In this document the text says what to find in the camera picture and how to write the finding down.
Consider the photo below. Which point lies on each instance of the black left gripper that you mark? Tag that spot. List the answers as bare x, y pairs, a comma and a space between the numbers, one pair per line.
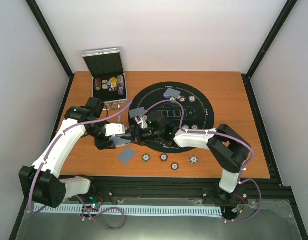
105, 144

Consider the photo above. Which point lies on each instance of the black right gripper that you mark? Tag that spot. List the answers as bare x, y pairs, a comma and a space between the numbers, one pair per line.
140, 141

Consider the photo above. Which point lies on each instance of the blue-backed card deck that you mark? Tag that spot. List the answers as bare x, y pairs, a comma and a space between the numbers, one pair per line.
119, 142

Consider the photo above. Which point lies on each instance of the dealt card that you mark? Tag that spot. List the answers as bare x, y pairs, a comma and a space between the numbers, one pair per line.
172, 93
126, 155
136, 112

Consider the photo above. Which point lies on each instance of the green poker chip stack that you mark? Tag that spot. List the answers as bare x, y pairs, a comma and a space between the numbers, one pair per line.
146, 158

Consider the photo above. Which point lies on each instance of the brown poker chip stack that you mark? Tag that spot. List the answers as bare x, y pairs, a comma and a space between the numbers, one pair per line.
163, 157

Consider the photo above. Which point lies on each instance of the purple small blind button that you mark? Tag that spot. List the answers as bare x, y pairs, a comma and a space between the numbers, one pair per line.
166, 96

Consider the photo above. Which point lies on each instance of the single brown chip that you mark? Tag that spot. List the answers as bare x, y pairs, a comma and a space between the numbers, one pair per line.
174, 166

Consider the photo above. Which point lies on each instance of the blue chips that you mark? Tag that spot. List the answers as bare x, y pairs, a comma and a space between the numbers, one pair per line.
185, 127

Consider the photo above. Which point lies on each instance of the brown chip mat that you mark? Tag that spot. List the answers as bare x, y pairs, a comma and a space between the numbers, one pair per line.
195, 127

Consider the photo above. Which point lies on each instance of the blue poker chip stack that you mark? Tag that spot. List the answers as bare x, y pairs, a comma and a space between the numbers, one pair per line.
193, 159

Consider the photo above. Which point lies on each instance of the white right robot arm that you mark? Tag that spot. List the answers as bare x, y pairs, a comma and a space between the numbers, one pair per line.
230, 150

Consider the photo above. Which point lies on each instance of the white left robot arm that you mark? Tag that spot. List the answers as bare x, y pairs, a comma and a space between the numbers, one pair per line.
40, 182

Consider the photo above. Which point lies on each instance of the black round poker mat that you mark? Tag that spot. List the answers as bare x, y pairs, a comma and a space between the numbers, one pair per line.
199, 113

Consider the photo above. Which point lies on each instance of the purple chips in case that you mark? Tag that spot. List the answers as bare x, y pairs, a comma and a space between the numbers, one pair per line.
121, 85

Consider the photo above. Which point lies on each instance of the yellow button in case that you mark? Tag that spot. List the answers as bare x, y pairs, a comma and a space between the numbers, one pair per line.
113, 81

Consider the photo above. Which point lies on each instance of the aluminium poker chip case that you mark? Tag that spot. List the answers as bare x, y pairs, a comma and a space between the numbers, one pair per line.
104, 64

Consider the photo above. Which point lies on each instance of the brown chips in case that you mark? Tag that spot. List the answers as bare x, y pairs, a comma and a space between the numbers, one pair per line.
97, 84

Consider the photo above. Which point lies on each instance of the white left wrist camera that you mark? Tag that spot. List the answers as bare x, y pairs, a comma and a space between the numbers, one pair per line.
114, 129

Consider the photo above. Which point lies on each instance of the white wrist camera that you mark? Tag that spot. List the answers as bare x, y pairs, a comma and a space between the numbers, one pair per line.
141, 122
114, 129

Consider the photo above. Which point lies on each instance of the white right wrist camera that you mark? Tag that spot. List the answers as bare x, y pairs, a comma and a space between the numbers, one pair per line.
141, 122

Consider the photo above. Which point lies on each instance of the light blue cable duct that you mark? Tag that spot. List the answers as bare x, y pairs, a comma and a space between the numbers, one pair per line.
144, 210

